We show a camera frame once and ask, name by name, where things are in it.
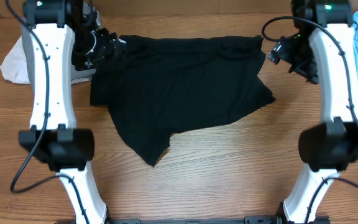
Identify black t-shirt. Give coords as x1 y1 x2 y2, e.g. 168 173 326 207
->
90 35 275 166

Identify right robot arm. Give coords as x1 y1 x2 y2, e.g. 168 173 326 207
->
268 1 358 223

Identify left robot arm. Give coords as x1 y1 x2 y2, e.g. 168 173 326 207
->
19 1 119 223

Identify folded grey shorts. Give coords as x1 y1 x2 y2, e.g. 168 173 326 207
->
22 0 98 79

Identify white cloth under shorts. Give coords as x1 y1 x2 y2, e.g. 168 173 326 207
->
0 37 96 85

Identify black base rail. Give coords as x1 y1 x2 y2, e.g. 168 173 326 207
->
106 215 290 224

